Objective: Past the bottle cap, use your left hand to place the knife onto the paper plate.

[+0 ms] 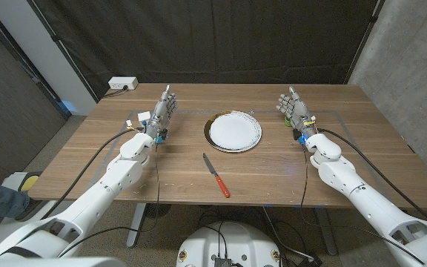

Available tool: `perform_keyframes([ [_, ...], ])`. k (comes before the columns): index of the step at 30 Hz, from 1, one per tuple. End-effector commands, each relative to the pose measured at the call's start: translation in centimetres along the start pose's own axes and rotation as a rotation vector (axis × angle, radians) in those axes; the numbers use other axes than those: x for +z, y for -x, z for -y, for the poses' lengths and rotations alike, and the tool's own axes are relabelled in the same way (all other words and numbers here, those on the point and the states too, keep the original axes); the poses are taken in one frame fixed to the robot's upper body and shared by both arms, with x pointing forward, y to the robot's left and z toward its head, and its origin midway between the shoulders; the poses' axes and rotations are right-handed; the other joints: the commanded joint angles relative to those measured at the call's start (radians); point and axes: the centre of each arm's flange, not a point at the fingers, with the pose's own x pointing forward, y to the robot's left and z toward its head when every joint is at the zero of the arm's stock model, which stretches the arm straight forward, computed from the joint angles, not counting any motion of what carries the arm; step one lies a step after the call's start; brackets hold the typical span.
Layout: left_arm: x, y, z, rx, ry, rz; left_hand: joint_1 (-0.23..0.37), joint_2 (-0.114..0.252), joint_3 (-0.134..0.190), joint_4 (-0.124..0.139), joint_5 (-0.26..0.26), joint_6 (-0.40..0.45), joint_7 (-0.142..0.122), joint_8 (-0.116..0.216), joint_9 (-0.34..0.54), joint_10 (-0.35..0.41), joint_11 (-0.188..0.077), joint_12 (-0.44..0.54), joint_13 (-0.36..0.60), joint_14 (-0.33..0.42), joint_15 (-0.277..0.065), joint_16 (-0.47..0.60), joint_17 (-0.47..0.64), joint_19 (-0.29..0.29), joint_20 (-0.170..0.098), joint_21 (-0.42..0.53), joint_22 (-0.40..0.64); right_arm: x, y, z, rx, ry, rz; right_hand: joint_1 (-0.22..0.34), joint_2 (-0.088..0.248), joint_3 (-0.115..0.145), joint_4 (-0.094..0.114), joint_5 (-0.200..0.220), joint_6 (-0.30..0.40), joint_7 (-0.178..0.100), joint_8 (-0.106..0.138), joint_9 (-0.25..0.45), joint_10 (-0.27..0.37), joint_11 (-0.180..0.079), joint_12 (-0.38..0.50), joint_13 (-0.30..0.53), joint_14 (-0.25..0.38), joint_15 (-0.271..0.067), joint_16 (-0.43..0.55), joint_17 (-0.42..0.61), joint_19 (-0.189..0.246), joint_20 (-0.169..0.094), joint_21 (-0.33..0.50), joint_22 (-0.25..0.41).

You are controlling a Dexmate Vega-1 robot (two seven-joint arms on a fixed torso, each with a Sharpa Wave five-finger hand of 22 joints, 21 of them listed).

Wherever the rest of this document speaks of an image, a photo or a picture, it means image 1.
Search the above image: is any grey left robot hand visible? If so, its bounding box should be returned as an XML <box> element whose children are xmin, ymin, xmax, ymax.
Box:
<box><xmin>145</xmin><ymin>84</ymin><xmax>179</xmax><ymax>140</ymax></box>

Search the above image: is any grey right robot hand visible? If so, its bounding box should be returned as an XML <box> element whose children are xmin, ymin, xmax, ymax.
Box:
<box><xmin>275</xmin><ymin>85</ymin><xmax>317</xmax><ymax>139</ymax></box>

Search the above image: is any orange-handled knife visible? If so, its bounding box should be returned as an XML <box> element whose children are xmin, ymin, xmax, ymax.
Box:
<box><xmin>202</xmin><ymin>153</ymin><xmax>231</xmax><ymax>199</ymax></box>

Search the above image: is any gold plate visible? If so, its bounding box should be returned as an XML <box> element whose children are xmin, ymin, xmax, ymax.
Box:
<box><xmin>203</xmin><ymin>110</ymin><xmax>259</xmax><ymax>154</ymax></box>

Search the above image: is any white paper plate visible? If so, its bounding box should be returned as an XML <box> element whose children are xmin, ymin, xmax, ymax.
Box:
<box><xmin>208</xmin><ymin>111</ymin><xmax>263</xmax><ymax>152</ymax></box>

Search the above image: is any white power strip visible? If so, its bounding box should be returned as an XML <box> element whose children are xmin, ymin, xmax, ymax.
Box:
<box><xmin>107</xmin><ymin>76</ymin><xmax>139</xmax><ymax>90</ymax></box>

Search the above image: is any black curtain backdrop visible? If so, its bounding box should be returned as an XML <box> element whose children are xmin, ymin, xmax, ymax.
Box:
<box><xmin>27</xmin><ymin>0</ymin><xmax>385</xmax><ymax>101</ymax></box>

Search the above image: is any black round floor object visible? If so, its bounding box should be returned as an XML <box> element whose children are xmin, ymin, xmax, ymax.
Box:
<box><xmin>145</xmin><ymin>202</ymin><xmax>172</xmax><ymax>220</ymax></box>

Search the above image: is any grey table leg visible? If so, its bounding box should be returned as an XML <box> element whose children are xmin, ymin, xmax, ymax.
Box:
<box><xmin>126</xmin><ymin>202</ymin><xmax>147</xmax><ymax>248</ymax></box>
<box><xmin>313</xmin><ymin>207</ymin><xmax>339</xmax><ymax>257</ymax></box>

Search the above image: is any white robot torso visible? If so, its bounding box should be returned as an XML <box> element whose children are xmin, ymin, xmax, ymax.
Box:
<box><xmin>176</xmin><ymin>221</ymin><xmax>283</xmax><ymax>267</ymax></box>

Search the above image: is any white cart with yellow pad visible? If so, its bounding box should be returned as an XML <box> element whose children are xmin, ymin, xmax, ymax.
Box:
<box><xmin>0</xmin><ymin>171</ymin><xmax>44</xmax><ymax>194</ymax></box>

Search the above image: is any black shoe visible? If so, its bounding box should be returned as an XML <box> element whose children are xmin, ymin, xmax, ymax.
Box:
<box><xmin>13</xmin><ymin>198</ymin><xmax>41</xmax><ymax>222</ymax></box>

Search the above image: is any black power strip cord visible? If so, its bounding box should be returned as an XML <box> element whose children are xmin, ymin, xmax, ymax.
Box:
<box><xmin>104</xmin><ymin>85</ymin><xmax>129</xmax><ymax>99</ymax></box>

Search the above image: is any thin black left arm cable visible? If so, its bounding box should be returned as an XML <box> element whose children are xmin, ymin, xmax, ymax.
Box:
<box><xmin>56</xmin><ymin>142</ymin><xmax>162</xmax><ymax>259</ymax></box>

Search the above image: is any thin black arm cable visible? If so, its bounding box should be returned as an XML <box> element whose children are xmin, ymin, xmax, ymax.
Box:
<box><xmin>56</xmin><ymin>142</ymin><xmax>162</xmax><ymax>259</ymax></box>
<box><xmin>299</xmin><ymin>145</ymin><xmax>426</xmax><ymax>265</ymax></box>

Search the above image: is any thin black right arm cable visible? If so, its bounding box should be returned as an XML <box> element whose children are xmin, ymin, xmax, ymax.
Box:
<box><xmin>299</xmin><ymin>145</ymin><xmax>426</xmax><ymax>265</ymax></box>

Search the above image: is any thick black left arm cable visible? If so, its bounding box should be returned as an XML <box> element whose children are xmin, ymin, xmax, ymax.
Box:
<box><xmin>41</xmin><ymin>127</ymin><xmax>146</xmax><ymax>220</ymax></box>

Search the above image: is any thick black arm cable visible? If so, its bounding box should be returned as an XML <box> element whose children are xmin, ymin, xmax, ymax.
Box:
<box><xmin>317</xmin><ymin>128</ymin><xmax>427</xmax><ymax>224</ymax></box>
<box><xmin>41</xmin><ymin>127</ymin><xmax>146</xmax><ymax>220</ymax></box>

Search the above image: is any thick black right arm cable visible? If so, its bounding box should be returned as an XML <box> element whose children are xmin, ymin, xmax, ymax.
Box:
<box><xmin>317</xmin><ymin>128</ymin><xmax>427</xmax><ymax>224</ymax></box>

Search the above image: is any black floor cable bundle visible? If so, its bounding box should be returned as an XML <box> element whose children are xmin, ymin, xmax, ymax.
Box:
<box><xmin>197</xmin><ymin>206</ymin><xmax>324</xmax><ymax>267</ymax></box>

